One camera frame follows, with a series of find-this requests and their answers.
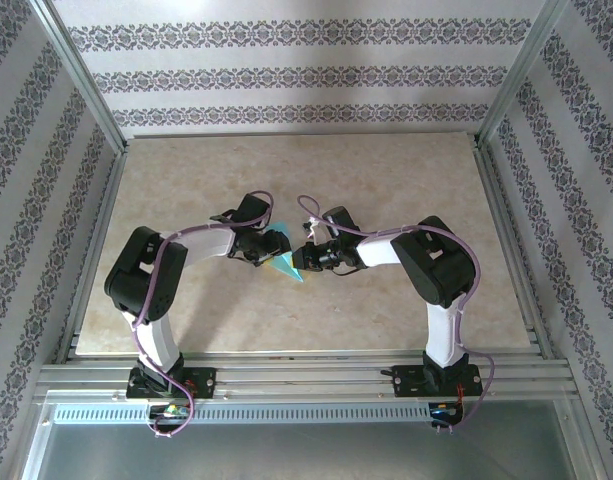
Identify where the light blue cloth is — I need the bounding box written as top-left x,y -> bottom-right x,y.
263,222 -> 307,285

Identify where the grey metal tray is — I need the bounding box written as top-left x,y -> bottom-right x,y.
18,399 -> 600,480

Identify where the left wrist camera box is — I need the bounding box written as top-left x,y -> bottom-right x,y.
234,193 -> 273,229

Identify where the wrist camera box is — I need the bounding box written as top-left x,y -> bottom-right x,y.
321,205 -> 358,239
234,193 -> 273,229

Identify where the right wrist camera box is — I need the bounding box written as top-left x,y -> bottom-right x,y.
321,205 -> 358,239

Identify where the aluminium front rail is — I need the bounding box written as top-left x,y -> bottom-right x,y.
35,352 -> 575,401

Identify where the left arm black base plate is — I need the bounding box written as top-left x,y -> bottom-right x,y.
125,366 -> 218,401

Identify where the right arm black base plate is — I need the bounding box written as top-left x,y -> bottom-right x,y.
391,364 -> 483,400

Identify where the slotted grey cable duct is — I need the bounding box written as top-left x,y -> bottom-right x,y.
50,403 -> 467,426

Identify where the aluminium side rail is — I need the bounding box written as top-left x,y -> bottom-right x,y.
55,144 -> 130,364
473,134 -> 555,359

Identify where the aluminium frame post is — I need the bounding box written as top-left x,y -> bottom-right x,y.
478,0 -> 572,146
28,0 -> 130,154

